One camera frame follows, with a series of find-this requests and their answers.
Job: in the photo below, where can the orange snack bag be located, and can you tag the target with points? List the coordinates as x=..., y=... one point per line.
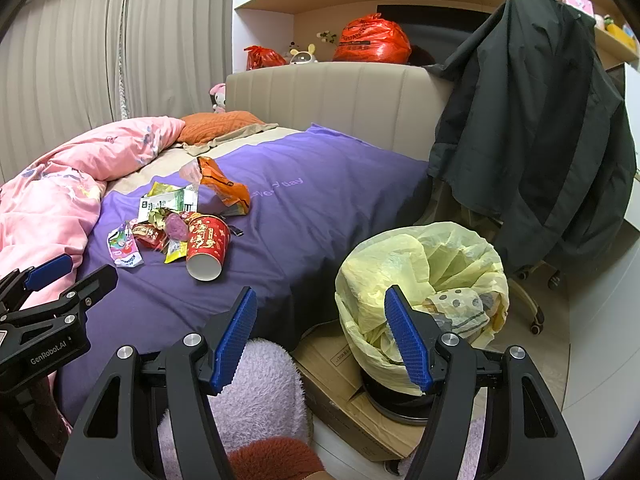
x=231, y=198

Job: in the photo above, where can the white toy with ears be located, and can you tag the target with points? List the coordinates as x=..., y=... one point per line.
x=300, y=57

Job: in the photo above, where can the beige padded headboard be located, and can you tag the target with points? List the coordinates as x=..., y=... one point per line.
x=392, y=106

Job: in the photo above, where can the pink plush toy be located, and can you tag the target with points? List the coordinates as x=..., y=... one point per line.
x=217, y=95

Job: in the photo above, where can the grey pleated curtain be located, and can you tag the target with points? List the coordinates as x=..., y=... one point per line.
x=68, y=66

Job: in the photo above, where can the cardboard box on floor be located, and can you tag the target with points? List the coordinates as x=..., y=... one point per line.
x=335, y=394

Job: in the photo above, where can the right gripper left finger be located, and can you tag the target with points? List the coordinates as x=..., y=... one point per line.
x=115, y=436

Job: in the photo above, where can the pink box on shelf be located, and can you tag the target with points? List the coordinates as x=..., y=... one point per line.
x=584, y=6

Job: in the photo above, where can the pink white candy wrapper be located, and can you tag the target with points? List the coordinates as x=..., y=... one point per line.
x=123, y=248

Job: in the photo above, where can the small red plastic bag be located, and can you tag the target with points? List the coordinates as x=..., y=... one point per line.
x=260, y=57

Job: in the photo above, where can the small yellow snack packet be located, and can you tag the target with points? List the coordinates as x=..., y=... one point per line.
x=175, y=250

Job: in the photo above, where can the yellow trash bag bin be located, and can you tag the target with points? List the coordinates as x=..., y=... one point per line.
x=443, y=269

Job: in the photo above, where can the pink duvet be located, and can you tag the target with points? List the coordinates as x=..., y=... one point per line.
x=51, y=207

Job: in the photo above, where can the green white milk carton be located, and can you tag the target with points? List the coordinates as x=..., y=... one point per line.
x=176, y=199

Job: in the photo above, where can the beige bed sheet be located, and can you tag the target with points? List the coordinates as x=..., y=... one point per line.
x=178, y=155

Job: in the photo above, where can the knotted silver foil wrapper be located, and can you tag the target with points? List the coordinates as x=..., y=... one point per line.
x=235, y=231

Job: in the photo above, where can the red paper cup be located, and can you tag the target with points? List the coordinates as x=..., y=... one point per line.
x=209, y=238

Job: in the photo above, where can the red gold snack wrapper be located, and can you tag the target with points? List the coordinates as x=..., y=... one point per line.
x=149, y=236

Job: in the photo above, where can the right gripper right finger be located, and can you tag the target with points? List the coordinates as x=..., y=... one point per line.
x=525, y=435

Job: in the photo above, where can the large red plastic bag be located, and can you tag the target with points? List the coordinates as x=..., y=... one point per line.
x=372, y=39

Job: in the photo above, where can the fuzzy lilac slipper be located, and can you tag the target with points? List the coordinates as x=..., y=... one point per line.
x=262, y=419

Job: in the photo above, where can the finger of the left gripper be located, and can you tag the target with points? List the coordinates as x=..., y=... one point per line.
x=18, y=285
x=85, y=294

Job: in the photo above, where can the purple bed blanket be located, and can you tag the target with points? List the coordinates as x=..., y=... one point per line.
x=314, y=196

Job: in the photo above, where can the orange pillow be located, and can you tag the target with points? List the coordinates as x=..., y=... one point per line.
x=201, y=128

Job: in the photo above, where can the office chair base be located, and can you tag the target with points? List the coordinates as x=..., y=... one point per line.
x=516, y=288

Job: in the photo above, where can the black jacket on chair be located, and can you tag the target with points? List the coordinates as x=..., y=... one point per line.
x=536, y=135

